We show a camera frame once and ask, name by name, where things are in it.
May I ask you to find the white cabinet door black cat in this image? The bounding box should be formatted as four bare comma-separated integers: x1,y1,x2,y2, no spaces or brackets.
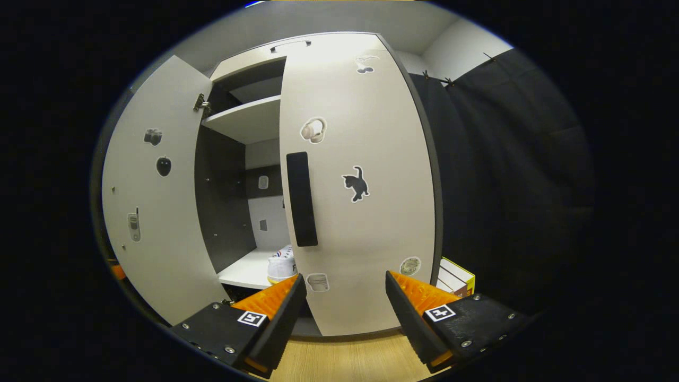
278,34,443,337

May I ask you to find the white cabinet door camera sticker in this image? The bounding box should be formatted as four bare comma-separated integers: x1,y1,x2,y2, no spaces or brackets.
101,55,230,327

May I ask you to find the white cabinet drawer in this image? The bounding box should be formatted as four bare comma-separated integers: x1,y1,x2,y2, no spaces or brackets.
211,33,385,81

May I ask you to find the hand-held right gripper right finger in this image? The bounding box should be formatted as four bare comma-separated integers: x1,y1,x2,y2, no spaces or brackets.
385,270,531,375

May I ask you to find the white canvas shoe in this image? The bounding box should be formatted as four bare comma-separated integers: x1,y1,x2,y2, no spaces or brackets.
267,245,298,284

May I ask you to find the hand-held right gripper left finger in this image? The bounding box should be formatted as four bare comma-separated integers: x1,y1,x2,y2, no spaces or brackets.
170,273,308,379

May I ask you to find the yellow book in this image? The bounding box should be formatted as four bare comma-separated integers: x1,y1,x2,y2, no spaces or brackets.
440,257,476,295

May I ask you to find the white and grey shoe cabinet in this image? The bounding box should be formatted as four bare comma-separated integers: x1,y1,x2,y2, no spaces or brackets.
194,33,445,340

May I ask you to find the row of black cloth clips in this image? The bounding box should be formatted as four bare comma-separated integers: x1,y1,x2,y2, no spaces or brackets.
422,51,497,87

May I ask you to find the brown book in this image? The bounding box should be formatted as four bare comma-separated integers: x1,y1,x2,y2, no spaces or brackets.
436,268,467,298

